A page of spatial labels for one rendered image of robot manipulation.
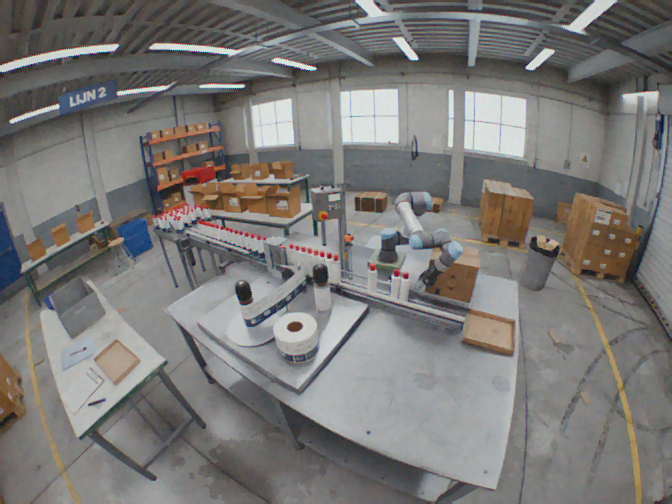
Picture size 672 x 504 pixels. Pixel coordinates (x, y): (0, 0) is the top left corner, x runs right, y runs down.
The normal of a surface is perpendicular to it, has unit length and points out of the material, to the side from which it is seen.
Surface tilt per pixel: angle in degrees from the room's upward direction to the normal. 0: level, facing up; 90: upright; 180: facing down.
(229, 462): 0
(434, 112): 90
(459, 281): 90
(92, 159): 90
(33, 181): 90
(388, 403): 0
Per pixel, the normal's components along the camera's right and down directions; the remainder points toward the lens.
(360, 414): -0.04, -0.89
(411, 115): -0.44, 0.43
